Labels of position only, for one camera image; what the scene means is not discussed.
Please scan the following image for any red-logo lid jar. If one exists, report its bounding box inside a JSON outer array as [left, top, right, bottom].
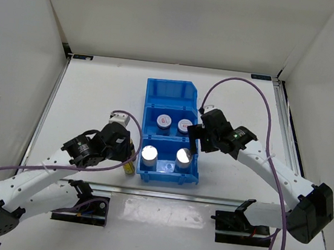
[[156, 114, 172, 136], [176, 119, 193, 137]]

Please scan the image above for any small amber bottle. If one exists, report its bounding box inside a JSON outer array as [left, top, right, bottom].
[[122, 160, 136, 175], [128, 139, 136, 161]]

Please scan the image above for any silver-lid blue-label bottle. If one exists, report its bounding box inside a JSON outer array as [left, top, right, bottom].
[[140, 145, 158, 171], [174, 148, 193, 174]]

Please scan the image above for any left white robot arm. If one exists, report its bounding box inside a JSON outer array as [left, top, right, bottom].
[[0, 122, 134, 236]]

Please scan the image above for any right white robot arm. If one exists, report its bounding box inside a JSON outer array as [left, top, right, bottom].
[[188, 106, 334, 244]]

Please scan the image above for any blue three-compartment plastic bin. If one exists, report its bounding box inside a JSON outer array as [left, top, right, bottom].
[[136, 78, 199, 185]]

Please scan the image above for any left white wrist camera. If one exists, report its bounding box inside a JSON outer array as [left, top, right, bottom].
[[108, 111, 131, 128]]

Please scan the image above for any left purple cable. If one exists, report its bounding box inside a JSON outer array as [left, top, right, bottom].
[[0, 95, 148, 234]]

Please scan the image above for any purple cable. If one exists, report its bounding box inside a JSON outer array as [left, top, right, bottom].
[[0, 95, 148, 234], [183, 73, 307, 250]]

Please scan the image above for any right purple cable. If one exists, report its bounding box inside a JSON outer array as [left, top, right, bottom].
[[183, 73, 307, 250]]

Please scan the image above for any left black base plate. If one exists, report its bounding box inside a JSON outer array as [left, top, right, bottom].
[[50, 196, 110, 227]]

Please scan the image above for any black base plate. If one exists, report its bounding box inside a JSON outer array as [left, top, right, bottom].
[[211, 211, 272, 248], [50, 196, 110, 227]]

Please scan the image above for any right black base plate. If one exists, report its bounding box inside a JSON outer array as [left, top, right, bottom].
[[211, 211, 272, 248]]

